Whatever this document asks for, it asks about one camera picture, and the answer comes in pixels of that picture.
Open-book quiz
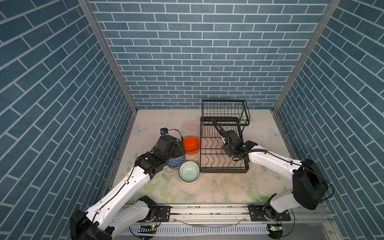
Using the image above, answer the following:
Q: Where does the orange square bowl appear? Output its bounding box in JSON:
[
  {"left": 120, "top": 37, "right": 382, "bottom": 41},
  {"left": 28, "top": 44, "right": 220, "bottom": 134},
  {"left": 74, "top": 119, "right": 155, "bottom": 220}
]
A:
[{"left": 183, "top": 137, "right": 201, "bottom": 156}]

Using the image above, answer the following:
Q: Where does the black wire dish rack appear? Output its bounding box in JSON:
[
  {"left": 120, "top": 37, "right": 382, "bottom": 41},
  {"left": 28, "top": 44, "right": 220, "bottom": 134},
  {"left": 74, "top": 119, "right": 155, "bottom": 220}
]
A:
[{"left": 200, "top": 99, "right": 250, "bottom": 174}]

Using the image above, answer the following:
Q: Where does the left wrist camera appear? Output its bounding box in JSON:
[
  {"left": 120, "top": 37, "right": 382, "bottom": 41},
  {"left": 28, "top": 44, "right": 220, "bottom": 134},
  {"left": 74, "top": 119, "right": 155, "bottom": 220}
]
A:
[{"left": 160, "top": 128, "right": 169, "bottom": 135}]

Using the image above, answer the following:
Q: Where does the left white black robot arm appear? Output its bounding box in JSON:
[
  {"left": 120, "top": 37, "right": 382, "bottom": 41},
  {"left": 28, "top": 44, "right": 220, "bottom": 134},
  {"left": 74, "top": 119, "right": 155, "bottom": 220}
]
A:
[{"left": 70, "top": 134, "right": 186, "bottom": 240}]

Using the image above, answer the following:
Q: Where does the blue triangle patterned bowl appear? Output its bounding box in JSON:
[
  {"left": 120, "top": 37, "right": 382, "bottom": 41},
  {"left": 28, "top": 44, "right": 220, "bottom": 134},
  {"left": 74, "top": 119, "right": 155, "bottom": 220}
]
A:
[{"left": 167, "top": 155, "right": 186, "bottom": 169}]

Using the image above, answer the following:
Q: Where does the green ringed bowl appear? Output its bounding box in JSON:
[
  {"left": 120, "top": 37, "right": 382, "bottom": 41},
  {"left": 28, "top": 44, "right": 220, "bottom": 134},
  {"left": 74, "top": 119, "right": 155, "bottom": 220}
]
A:
[{"left": 179, "top": 161, "right": 200, "bottom": 184}]

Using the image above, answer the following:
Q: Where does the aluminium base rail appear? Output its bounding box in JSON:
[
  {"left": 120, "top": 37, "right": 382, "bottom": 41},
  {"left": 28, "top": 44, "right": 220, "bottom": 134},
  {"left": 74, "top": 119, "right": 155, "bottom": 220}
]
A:
[{"left": 112, "top": 203, "right": 342, "bottom": 240}]

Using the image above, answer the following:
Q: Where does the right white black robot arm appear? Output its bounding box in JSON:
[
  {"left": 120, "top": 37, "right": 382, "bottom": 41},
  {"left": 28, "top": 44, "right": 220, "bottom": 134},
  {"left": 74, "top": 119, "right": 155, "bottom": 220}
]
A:
[{"left": 218, "top": 130, "right": 335, "bottom": 221}]

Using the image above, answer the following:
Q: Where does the white slotted cable duct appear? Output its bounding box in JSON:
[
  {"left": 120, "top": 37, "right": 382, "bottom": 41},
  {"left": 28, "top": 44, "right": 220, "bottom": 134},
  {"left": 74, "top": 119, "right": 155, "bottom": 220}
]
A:
[{"left": 118, "top": 224, "right": 270, "bottom": 237}]

